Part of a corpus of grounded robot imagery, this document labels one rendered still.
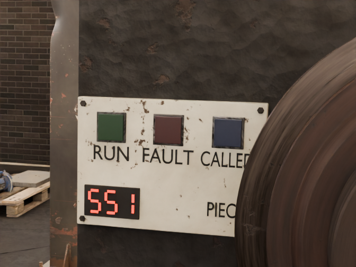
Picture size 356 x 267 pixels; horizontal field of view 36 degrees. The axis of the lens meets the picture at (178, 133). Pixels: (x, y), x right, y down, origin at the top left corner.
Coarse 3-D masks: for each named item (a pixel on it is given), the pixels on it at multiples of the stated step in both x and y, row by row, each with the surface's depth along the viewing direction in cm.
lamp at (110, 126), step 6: (102, 114) 74; (108, 114) 74; (114, 114) 73; (120, 114) 73; (102, 120) 74; (108, 120) 74; (114, 120) 74; (120, 120) 73; (102, 126) 74; (108, 126) 74; (114, 126) 74; (120, 126) 73; (102, 132) 74; (108, 132) 74; (114, 132) 74; (120, 132) 74; (102, 138) 74; (108, 138) 74; (114, 138) 74; (120, 138) 74
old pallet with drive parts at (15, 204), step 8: (48, 184) 541; (0, 192) 508; (8, 192) 503; (16, 192) 511; (24, 192) 503; (32, 192) 504; (40, 192) 522; (0, 200) 479; (8, 200) 472; (16, 200) 472; (40, 200) 522; (8, 208) 471; (16, 208) 471; (24, 208) 494; (32, 208) 502; (8, 216) 472; (16, 216) 472
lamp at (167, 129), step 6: (156, 120) 72; (162, 120) 72; (168, 120) 72; (174, 120) 72; (180, 120) 72; (156, 126) 72; (162, 126) 72; (168, 126) 72; (174, 126) 72; (180, 126) 72; (156, 132) 72; (162, 132) 72; (168, 132) 72; (174, 132) 72; (180, 132) 72; (156, 138) 73; (162, 138) 72; (168, 138) 72; (174, 138) 72; (180, 138) 72
